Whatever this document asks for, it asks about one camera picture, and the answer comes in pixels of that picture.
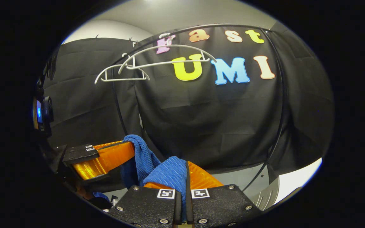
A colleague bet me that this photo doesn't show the black clothes rack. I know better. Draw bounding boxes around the black clothes rack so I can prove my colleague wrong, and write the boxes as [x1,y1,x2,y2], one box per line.
[110,23,288,192]

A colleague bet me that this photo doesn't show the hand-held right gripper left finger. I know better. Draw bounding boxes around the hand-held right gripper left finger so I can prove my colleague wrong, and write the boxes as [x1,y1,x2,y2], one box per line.
[107,181,182,228]

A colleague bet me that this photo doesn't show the large white clothes hanger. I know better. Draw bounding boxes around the large white clothes hanger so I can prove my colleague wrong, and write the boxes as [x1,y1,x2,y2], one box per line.
[118,33,218,75]

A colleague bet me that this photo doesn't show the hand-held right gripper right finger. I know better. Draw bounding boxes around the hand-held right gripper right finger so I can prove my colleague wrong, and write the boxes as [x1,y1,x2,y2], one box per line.
[185,161,264,228]

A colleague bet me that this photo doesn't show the small white clothes hanger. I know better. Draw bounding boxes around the small white clothes hanger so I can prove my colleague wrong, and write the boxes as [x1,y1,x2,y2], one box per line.
[94,54,150,85]

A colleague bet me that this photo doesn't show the blue corduroy jacket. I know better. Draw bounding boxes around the blue corduroy jacket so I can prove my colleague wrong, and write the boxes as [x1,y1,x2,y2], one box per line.
[92,135,188,222]

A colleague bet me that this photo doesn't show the beige laundry hamper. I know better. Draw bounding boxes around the beige laundry hamper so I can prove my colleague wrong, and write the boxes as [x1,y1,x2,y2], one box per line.
[252,177,280,211]

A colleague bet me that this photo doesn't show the black backdrop cloth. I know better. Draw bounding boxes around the black backdrop cloth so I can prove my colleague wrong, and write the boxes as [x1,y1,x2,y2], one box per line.
[42,25,335,190]

